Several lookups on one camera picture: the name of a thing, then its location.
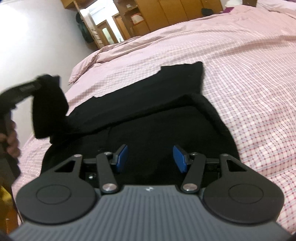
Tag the person's left hand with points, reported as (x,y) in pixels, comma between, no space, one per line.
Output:
(10,143)

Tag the open wooden door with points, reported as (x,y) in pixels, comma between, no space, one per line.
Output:
(107,35)

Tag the wooden wardrobe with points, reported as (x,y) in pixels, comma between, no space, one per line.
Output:
(143,17)

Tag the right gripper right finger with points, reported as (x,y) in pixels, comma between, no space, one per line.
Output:
(192,165)

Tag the dark hanging bag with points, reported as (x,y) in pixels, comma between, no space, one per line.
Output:
(83,29)

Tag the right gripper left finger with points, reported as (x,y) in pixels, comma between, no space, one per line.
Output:
(107,163)

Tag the black garment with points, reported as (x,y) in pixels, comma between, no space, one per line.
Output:
(149,116)

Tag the pink pillow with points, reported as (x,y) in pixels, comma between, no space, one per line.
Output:
(277,5)

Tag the pink checked bed cover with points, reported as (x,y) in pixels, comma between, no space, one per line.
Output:
(249,77)

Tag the black bag by wardrobe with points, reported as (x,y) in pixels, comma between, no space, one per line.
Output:
(207,12)

